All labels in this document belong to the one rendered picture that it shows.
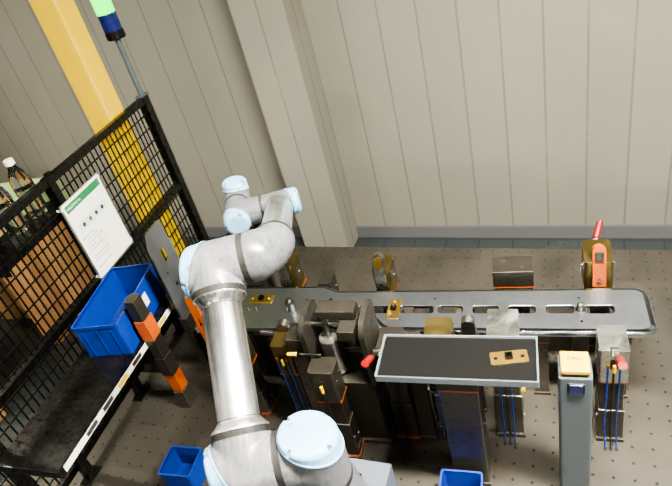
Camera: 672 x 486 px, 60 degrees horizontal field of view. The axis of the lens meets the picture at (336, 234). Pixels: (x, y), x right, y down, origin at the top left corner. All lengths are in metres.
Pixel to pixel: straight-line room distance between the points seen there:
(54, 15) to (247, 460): 1.64
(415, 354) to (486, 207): 2.25
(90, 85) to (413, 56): 1.67
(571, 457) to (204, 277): 0.99
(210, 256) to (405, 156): 2.38
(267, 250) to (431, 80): 2.18
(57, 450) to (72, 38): 1.33
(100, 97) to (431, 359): 1.52
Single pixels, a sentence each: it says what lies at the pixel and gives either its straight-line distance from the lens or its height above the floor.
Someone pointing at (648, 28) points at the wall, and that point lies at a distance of 3.17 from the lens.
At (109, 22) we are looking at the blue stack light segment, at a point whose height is 1.84.
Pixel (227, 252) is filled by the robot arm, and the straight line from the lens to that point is 1.26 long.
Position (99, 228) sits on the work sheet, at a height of 1.29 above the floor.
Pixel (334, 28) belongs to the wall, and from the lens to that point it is 3.31.
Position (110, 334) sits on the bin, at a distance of 1.97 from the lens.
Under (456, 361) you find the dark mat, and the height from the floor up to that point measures 1.16.
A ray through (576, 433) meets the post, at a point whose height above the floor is 0.95.
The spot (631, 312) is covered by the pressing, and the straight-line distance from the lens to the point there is 1.78.
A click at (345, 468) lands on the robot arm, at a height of 1.23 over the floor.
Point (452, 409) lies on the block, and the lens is 1.53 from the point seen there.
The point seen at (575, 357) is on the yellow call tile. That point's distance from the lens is 1.43.
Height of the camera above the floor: 2.22
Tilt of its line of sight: 34 degrees down
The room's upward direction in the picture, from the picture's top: 15 degrees counter-clockwise
